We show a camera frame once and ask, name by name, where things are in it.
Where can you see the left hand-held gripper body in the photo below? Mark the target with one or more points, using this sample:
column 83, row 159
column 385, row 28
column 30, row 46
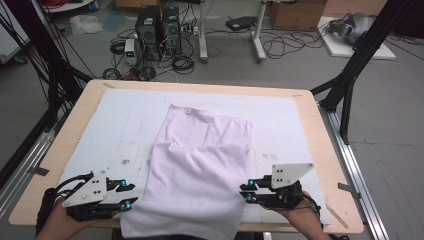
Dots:
column 86, row 193

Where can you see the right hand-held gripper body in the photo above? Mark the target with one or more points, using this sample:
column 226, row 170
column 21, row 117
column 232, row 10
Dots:
column 286, row 175

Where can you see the pale purple printed towel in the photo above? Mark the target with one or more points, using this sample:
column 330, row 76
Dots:
column 196, row 173

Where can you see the person's left hand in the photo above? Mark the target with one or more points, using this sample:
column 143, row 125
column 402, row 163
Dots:
column 61, row 221

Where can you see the person's right hand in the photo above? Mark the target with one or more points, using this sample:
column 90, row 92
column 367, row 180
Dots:
column 306, row 216

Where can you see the grey tape piece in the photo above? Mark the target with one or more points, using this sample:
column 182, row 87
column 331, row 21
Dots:
column 40, row 171
column 348, row 188

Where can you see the thin wooden strip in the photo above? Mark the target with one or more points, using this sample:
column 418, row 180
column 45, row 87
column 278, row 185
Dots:
column 336, row 215

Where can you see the white foam grid mat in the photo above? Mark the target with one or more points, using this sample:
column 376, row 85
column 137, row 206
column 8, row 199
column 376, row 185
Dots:
column 133, row 116

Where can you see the small white power supply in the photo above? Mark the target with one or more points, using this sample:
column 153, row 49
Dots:
column 130, row 51

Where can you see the white floor board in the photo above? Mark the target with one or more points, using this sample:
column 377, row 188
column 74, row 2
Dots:
column 340, row 50

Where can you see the white desk leg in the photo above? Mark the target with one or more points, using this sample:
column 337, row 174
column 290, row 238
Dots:
column 202, row 33
column 258, row 36

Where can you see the flat black device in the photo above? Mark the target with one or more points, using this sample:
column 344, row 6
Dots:
column 240, row 23

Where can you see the large black computer tower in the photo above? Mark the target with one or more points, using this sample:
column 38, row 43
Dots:
column 148, row 30

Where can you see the brown cardboard box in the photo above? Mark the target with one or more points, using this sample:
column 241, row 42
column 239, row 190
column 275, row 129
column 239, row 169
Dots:
column 296, row 15

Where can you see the grey headset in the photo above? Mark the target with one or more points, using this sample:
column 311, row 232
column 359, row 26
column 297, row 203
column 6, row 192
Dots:
column 355, row 26

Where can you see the slim black computer tower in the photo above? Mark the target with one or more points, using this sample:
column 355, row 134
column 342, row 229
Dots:
column 171, row 30

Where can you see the clear plastic bag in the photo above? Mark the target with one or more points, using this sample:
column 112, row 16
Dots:
column 85, row 24

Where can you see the aluminium rail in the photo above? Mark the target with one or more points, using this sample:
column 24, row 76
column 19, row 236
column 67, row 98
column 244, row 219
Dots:
column 353, row 166
column 30, row 156

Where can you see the black metal frame post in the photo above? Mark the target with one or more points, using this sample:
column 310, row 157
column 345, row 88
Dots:
column 360, row 53
column 50, row 60

